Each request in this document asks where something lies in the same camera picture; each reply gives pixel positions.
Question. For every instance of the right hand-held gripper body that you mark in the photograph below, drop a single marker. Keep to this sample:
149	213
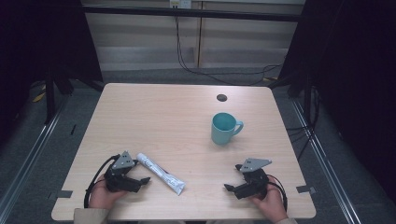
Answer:
255	182

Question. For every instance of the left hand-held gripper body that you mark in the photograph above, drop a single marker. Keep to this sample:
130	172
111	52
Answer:
120	182

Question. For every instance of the white toothpaste tube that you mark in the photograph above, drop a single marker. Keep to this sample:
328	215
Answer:
155	170

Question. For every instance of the teal cup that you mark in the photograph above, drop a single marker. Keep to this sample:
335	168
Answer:
221	135

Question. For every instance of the person's left hand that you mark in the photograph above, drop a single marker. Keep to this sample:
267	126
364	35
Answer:
102	197

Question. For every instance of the person's right hand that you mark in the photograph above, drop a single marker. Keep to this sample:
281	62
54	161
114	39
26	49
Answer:
272	203

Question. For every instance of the grey tape strip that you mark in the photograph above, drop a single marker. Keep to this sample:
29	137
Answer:
305	188
63	194

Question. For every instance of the small black floor tape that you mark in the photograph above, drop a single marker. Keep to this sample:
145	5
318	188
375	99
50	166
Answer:
73	129

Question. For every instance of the dark round table grommet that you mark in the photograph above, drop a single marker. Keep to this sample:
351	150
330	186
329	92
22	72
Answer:
221	97

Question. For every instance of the black metal stand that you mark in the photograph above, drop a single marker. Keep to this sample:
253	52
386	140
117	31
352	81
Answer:
308	99
49	96

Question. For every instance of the yellow floor tape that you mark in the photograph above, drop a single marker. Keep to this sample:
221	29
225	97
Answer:
39	97

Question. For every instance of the dark curtain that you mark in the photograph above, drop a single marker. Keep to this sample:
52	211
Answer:
351	77
37	46

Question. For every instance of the black horizontal bar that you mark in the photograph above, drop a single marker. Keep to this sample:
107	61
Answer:
186	13

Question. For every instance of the metal floor rail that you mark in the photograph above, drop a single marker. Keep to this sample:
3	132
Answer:
28	155
323	161

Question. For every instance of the white wall outlet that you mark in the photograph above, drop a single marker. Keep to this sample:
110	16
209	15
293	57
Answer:
180	3

